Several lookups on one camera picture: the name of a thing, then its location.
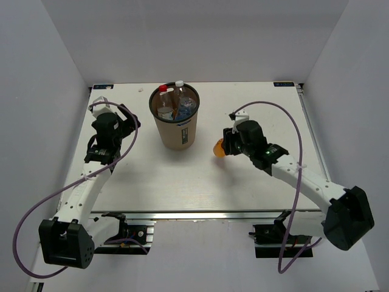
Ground orange juice bottle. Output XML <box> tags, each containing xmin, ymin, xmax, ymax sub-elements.
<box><xmin>213</xmin><ymin>138</ymin><xmax>226</xmax><ymax>158</ymax></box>

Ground red label water bottle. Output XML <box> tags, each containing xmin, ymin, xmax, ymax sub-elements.
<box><xmin>157</xmin><ymin>85</ymin><xmax>174</xmax><ymax>120</ymax></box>

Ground blue label water bottle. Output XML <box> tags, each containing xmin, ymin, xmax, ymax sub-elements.
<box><xmin>175</xmin><ymin>97</ymin><xmax>196</xmax><ymax>120</ymax></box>
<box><xmin>175</xmin><ymin>80</ymin><xmax>186</xmax><ymax>120</ymax></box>

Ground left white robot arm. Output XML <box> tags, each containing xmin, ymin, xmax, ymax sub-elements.
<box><xmin>38</xmin><ymin>102</ymin><xmax>140</xmax><ymax>269</ymax></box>

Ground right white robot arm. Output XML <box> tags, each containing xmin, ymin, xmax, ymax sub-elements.
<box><xmin>221</xmin><ymin>120</ymin><xmax>374</xmax><ymax>251</ymax></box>

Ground brown bin with black rim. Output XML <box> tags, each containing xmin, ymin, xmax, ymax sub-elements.
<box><xmin>148</xmin><ymin>82</ymin><xmax>200</xmax><ymax>150</ymax></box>

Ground left blue corner marker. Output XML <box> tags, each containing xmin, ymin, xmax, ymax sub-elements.
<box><xmin>92</xmin><ymin>84</ymin><xmax>114</xmax><ymax>90</ymax></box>

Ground blue corner marker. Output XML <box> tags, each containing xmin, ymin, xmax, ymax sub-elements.
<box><xmin>273</xmin><ymin>82</ymin><xmax>295</xmax><ymax>87</ymax></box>
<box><xmin>92</xmin><ymin>84</ymin><xmax>114</xmax><ymax>90</ymax></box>

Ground right blue corner marker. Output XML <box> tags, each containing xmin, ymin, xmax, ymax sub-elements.
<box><xmin>273</xmin><ymin>82</ymin><xmax>295</xmax><ymax>87</ymax></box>

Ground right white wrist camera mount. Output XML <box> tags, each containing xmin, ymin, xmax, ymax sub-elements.
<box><xmin>229</xmin><ymin>109</ymin><xmax>250</xmax><ymax>134</ymax></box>

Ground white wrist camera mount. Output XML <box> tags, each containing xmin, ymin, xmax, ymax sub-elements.
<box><xmin>229</xmin><ymin>109</ymin><xmax>250</xmax><ymax>134</ymax></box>
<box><xmin>88</xmin><ymin>96</ymin><xmax>115</xmax><ymax>121</ymax></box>

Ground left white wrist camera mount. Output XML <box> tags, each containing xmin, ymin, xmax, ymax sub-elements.
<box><xmin>88</xmin><ymin>96</ymin><xmax>115</xmax><ymax>121</ymax></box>

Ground aluminium table frame rail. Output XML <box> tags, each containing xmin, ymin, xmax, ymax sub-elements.
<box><xmin>88</xmin><ymin>209</ymin><xmax>323</xmax><ymax>222</ymax></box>

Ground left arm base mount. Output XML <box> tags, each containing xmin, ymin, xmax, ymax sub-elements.
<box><xmin>86</xmin><ymin>212</ymin><xmax>154</xmax><ymax>255</ymax></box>

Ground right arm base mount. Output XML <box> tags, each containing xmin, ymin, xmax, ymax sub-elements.
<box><xmin>246</xmin><ymin>210</ymin><xmax>308</xmax><ymax>259</ymax></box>

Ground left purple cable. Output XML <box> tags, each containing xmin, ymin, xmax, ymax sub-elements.
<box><xmin>12</xmin><ymin>102</ymin><xmax>140</xmax><ymax>279</ymax></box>

